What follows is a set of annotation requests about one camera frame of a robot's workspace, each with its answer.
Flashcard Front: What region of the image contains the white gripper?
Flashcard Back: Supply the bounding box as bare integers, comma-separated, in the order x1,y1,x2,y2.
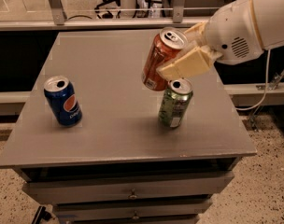
156,0,263,81

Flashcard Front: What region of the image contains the red coke can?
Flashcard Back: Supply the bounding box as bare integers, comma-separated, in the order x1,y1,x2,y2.
142,27,188,91

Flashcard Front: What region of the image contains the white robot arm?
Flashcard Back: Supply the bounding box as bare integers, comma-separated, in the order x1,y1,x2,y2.
157,0,284,81

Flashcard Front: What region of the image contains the green soda can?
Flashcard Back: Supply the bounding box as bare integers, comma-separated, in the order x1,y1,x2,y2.
159,78,193,128

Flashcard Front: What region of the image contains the blue pepsi can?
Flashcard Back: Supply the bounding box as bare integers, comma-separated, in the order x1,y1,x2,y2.
44,76,82,127

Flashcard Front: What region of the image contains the black office chair base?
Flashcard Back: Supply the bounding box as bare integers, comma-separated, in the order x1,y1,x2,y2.
94,0,121,19

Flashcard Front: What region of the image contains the grey drawer cabinet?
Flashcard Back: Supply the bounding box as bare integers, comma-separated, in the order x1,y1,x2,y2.
0,30,256,224

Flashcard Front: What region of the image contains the top grey drawer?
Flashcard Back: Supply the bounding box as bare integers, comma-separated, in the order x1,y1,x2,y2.
22,171,234,204

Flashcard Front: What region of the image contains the grey drawer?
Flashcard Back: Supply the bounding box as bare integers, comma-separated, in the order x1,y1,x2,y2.
22,171,234,204
53,199,211,221

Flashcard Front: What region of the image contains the top drawer knob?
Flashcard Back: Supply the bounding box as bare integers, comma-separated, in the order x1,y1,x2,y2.
128,189,138,200

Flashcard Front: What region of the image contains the drawer knob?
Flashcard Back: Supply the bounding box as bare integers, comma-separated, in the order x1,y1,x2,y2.
128,189,138,200
132,212,140,220

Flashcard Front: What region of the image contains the right metal rail bracket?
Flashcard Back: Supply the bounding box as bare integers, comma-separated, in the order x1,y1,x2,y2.
171,0,185,23

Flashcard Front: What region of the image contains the metal rail bracket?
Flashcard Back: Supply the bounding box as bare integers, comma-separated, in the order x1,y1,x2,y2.
48,0,67,25
171,0,185,23

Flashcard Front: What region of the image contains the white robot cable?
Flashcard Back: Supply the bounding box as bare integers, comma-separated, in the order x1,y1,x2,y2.
234,49,272,112

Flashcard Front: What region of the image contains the left metal rail bracket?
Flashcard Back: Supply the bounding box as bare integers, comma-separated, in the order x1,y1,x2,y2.
48,0,67,25

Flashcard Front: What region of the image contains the horizontal metal rail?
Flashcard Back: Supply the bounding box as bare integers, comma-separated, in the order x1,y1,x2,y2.
0,17,208,32

